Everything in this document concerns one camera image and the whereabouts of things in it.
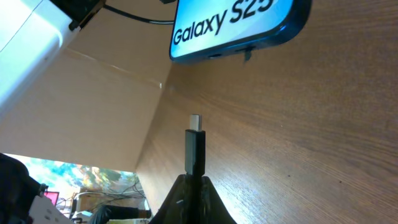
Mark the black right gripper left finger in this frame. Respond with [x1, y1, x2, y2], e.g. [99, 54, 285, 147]
[149, 174, 191, 224]

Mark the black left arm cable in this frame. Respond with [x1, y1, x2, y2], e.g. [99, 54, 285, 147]
[102, 3, 175, 26]

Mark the blue Galaxy smartphone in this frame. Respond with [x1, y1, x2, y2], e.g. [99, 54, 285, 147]
[169, 0, 312, 63]

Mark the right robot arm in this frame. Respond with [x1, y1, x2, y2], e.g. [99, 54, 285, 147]
[1, 154, 235, 224]

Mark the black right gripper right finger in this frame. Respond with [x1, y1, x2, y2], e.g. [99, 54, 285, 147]
[194, 176, 236, 224]

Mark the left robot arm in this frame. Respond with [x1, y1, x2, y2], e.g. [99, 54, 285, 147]
[1, 0, 105, 116]

